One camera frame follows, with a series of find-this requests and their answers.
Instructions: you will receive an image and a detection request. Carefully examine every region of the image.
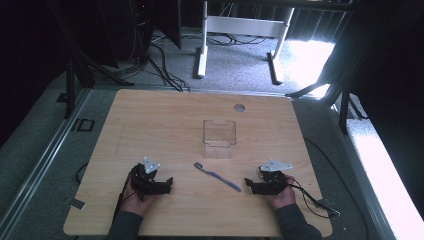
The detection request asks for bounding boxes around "dark computer tower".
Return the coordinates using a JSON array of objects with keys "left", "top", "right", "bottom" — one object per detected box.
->
[{"left": 99, "top": 0, "right": 158, "bottom": 69}]

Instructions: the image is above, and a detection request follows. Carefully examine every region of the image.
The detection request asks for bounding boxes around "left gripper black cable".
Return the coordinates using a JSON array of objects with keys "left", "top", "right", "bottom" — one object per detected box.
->
[{"left": 112, "top": 172, "right": 138, "bottom": 222}]

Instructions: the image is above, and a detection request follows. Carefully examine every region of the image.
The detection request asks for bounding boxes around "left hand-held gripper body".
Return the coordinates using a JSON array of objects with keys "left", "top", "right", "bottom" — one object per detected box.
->
[{"left": 129, "top": 156, "right": 162, "bottom": 203}]

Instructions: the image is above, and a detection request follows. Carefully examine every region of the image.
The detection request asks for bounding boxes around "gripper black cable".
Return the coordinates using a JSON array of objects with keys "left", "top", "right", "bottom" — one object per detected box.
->
[
  {"left": 112, "top": 172, "right": 138, "bottom": 222},
  {"left": 288, "top": 179, "right": 342, "bottom": 220}
]

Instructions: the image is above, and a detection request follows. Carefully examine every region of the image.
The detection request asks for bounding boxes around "person's right hand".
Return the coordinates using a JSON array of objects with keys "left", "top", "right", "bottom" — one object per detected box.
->
[{"left": 265, "top": 175, "right": 297, "bottom": 211}]

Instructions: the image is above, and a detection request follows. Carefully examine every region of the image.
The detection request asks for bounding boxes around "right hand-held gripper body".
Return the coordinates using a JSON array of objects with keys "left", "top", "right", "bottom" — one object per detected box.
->
[{"left": 258, "top": 158, "right": 294, "bottom": 196}]

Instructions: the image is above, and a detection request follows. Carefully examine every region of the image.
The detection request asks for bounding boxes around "black rectangular floor frame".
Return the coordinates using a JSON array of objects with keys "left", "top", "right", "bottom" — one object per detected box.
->
[{"left": 76, "top": 118, "right": 96, "bottom": 132}]

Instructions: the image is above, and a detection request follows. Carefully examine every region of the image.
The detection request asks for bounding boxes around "bundle of black floor cables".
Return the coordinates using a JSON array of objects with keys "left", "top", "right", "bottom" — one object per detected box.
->
[{"left": 116, "top": 31, "right": 192, "bottom": 93}]

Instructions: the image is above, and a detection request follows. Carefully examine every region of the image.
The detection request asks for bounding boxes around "white desk frame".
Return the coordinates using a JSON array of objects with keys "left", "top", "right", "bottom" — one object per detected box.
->
[{"left": 193, "top": 0, "right": 296, "bottom": 86}]

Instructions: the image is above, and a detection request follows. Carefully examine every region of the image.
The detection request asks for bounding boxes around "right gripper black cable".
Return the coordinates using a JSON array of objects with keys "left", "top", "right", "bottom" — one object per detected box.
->
[{"left": 288, "top": 179, "right": 342, "bottom": 220}]

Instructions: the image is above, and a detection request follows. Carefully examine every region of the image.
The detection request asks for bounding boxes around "clear plastic container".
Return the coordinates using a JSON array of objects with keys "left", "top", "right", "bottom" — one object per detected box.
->
[{"left": 202, "top": 119, "right": 237, "bottom": 160}]

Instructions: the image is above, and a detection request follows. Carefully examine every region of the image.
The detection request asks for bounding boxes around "person's left hand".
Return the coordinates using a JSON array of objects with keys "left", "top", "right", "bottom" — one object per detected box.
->
[{"left": 119, "top": 173, "right": 159, "bottom": 218}]

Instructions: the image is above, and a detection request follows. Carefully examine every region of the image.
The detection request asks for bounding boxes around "blue toothbrush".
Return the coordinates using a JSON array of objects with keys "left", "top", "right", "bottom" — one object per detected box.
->
[{"left": 193, "top": 161, "right": 243, "bottom": 193}]

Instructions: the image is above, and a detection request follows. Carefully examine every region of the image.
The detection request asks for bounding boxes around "black metal stand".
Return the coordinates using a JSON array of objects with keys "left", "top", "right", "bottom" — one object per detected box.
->
[
  {"left": 285, "top": 19, "right": 369, "bottom": 135},
  {"left": 46, "top": 0, "right": 135, "bottom": 120}
]

